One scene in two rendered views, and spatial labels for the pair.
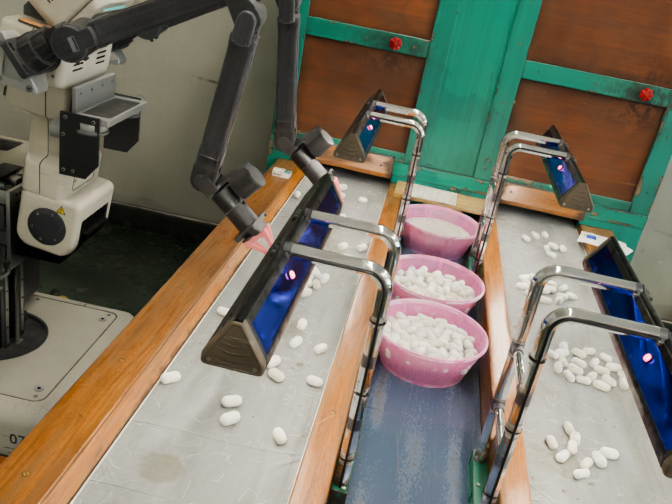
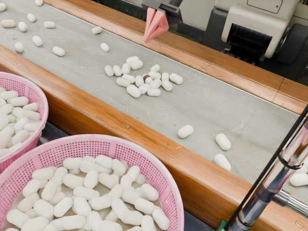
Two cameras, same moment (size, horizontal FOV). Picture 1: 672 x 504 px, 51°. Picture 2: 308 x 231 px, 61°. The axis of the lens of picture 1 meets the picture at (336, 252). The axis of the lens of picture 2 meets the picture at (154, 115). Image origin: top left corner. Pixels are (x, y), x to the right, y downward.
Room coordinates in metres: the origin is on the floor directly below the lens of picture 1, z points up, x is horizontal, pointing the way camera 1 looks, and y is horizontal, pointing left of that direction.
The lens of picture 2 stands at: (1.82, -0.42, 1.10)
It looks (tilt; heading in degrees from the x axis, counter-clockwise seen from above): 40 degrees down; 111
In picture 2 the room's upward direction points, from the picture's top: 11 degrees clockwise
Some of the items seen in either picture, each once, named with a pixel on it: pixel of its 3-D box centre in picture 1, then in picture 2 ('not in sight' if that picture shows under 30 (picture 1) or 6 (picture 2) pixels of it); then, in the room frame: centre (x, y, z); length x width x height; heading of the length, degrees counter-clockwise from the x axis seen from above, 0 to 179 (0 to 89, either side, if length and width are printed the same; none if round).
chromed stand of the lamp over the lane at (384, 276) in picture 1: (321, 355); not in sight; (1.01, -0.01, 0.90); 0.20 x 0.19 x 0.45; 175
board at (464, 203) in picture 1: (441, 198); not in sight; (2.36, -0.33, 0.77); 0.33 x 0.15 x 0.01; 85
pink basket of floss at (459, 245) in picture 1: (436, 233); not in sight; (2.14, -0.31, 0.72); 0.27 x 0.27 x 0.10
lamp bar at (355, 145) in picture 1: (366, 119); not in sight; (1.99, -0.01, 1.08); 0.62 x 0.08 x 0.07; 175
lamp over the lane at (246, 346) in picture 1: (291, 248); not in sight; (1.03, 0.07, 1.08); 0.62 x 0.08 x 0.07; 175
